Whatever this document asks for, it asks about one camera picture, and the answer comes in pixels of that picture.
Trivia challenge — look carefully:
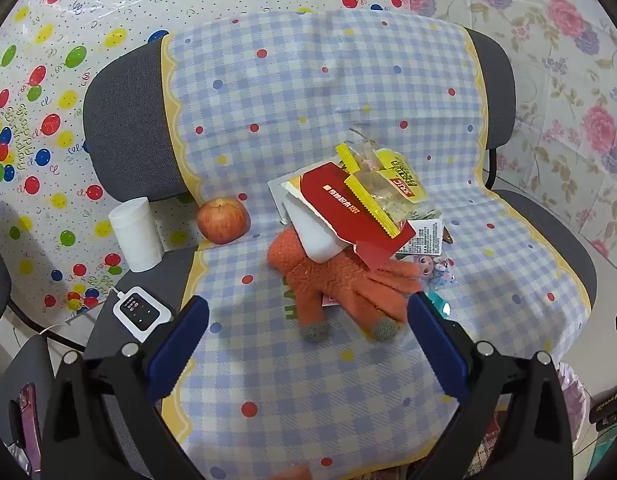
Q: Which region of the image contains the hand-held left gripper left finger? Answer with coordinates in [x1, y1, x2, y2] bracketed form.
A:
[41, 295, 210, 480]

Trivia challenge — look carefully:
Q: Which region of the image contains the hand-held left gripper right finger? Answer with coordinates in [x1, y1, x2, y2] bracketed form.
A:
[407, 291, 574, 480]

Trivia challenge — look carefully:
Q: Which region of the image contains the cartoon print packet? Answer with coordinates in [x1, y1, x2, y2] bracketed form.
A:
[403, 252, 456, 287]

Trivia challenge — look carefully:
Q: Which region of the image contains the white printed packet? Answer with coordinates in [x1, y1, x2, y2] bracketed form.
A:
[395, 217, 445, 260]

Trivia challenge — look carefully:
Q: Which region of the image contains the orange knit glove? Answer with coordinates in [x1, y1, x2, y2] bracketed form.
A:
[267, 227, 424, 343]

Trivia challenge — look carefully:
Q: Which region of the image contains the pink trash bag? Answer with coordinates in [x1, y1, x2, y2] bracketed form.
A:
[555, 360, 589, 466]

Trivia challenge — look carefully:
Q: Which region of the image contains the clear zip snack bag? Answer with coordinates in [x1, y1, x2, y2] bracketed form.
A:
[343, 169, 441, 239]
[335, 141, 386, 176]

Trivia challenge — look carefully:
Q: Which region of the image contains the red paper carton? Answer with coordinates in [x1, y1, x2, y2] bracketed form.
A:
[280, 161, 417, 271]

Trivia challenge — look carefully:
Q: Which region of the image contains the teal brown wrapper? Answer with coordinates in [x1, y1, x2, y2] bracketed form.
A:
[424, 287, 451, 318]

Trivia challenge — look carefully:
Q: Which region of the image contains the white controller device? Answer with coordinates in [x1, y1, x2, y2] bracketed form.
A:
[112, 286, 175, 337]

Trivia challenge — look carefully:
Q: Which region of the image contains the white toilet paper roll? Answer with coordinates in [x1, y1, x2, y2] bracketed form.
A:
[109, 197, 164, 272]

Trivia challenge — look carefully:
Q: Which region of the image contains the red apple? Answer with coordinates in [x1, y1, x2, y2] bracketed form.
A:
[197, 197, 252, 245]

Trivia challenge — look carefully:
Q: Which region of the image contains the dark grey chair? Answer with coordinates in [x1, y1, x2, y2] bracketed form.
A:
[0, 230, 56, 480]

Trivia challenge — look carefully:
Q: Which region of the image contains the pink patterned object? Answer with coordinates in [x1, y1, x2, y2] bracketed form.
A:
[18, 382, 40, 467]

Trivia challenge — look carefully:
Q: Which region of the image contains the white flat paper box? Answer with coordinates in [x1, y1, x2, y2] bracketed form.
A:
[267, 172, 302, 225]

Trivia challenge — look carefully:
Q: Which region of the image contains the black device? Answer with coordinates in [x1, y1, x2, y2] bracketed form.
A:
[589, 388, 617, 432]

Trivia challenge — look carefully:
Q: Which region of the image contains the grey office chair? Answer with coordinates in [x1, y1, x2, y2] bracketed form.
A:
[82, 27, 598, 480]

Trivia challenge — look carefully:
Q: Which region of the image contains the blue checked blanket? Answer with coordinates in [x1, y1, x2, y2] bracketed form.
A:
[158, 10, 591, 480]

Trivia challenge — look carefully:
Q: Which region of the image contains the floral print cloth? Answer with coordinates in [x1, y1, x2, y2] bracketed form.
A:
[405, 0, 617, 281]

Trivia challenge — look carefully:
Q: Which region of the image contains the balloon print plastic sheet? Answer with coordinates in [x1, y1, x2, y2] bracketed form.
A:
[0, 0, 414, 326]

